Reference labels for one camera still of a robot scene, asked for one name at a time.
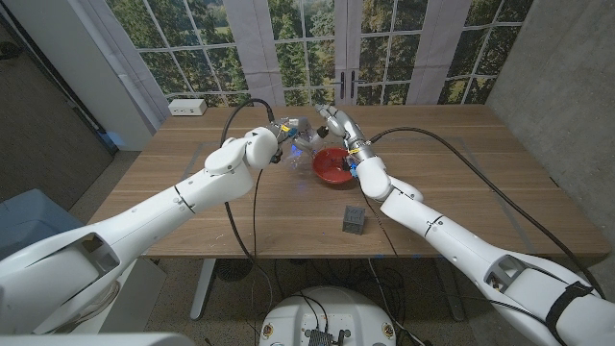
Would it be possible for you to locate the grey table leg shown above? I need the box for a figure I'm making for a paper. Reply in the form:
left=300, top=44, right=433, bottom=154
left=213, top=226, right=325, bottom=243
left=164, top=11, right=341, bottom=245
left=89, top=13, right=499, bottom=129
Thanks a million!
left=434, top=258, right=466, bottom=322

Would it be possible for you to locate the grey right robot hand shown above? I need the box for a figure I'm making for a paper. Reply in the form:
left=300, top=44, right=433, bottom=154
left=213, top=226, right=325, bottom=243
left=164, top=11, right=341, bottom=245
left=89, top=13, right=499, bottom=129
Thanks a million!
left=314, top=103, right=379, bottom=164

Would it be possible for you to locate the clear pump dispenser bottle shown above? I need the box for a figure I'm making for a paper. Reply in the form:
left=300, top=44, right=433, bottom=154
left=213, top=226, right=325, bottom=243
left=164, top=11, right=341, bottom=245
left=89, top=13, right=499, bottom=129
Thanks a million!
left=283, top=125, right=332, bottom=170

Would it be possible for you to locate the blue bin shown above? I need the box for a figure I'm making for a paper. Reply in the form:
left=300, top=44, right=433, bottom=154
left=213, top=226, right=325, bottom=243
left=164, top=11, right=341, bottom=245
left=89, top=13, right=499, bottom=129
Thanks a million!
left=0, top=188, right=86, bottom=263

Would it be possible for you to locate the thin black left wrist cable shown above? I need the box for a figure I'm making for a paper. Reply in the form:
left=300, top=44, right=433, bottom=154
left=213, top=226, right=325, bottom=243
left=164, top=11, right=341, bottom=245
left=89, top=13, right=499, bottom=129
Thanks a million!
left=250, top=167, right=265, bottom=263

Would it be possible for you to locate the black round perforated disc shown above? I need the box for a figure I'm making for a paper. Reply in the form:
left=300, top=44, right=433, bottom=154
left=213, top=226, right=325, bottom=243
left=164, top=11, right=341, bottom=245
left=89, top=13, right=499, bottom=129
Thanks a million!
left=214, top=258, right=255, bottom=283

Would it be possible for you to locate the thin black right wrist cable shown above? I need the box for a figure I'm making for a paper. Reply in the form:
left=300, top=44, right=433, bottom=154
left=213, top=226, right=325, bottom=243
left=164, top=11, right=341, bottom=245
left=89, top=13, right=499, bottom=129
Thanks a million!
left=358, top=183, right=403, bottom=260

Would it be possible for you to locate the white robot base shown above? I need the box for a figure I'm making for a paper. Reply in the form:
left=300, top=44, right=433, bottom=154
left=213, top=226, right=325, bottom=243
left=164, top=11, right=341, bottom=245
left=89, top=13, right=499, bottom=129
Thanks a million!
left=258, top=285, right=398, bottom=346

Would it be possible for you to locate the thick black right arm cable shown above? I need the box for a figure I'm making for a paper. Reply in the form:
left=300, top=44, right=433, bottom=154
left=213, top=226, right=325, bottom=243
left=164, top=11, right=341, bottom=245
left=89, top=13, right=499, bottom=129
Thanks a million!
left=368, top=125, right=605, bottom=298

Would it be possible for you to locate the black floor cable tangle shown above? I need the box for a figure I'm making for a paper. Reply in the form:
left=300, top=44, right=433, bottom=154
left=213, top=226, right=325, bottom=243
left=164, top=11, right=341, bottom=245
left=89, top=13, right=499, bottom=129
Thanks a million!
left=273, top=259, right=409, bottom=318

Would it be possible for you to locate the grey cube block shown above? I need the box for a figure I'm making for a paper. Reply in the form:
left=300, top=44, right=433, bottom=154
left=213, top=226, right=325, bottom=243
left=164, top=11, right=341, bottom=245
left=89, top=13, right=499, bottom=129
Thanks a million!
left=341, top=205, right=366, bottom=236

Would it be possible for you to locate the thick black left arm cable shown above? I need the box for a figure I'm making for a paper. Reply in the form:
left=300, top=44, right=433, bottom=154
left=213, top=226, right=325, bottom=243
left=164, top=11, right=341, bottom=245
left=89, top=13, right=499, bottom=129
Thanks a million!
left=219, top=98, right=278, bottom=309

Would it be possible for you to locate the white floor cable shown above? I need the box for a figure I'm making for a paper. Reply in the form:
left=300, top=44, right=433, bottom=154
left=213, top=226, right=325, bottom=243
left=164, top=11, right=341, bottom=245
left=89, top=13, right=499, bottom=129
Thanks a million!
left=367, top=258, right=427, bottom=346

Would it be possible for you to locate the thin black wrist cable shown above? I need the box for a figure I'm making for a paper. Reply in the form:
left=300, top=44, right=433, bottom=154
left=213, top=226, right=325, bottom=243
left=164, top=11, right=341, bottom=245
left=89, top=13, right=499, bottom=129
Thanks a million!
left=358, top=183, right=403, bottom=260
left=250, top=167, right=265, bottom=263

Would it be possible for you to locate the red bowl plate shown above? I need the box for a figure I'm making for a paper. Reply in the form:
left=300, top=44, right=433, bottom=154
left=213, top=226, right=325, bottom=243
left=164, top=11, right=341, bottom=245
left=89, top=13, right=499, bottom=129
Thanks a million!
left=310, top=146, right=359, bottom=185

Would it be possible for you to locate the white table leg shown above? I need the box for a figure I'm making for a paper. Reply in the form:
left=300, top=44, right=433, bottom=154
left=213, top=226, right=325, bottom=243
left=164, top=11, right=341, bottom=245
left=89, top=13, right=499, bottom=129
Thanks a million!
left=189, top=258, right=217, bottom=322

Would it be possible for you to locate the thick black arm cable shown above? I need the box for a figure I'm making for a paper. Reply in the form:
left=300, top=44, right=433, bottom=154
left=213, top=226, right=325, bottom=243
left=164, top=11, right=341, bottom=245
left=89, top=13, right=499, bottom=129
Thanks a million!
left=368, top=125, right=605, bottom=298
left=219, top=98, right=278, bottom=309

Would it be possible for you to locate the white power outlet box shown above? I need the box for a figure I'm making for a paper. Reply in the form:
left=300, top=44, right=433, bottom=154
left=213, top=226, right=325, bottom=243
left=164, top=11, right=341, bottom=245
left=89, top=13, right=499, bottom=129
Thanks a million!
left=167, top=98, right=209, bottom=117

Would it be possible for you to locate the printed window backdrop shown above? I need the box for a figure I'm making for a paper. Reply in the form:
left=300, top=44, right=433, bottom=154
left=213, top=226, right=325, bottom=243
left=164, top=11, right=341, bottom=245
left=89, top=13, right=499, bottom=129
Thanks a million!
left=66, top=0, right=535, bottom=136

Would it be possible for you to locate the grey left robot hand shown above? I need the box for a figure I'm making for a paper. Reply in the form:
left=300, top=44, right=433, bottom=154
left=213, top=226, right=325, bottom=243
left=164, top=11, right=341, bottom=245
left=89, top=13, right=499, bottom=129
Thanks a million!
left=273, top=114, right=328, bottom=155

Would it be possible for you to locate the dark brown door panel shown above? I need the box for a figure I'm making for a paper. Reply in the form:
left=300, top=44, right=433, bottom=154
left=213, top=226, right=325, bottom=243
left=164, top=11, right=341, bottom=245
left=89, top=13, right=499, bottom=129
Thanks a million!
left=0, top=13, right=119, bottom=203

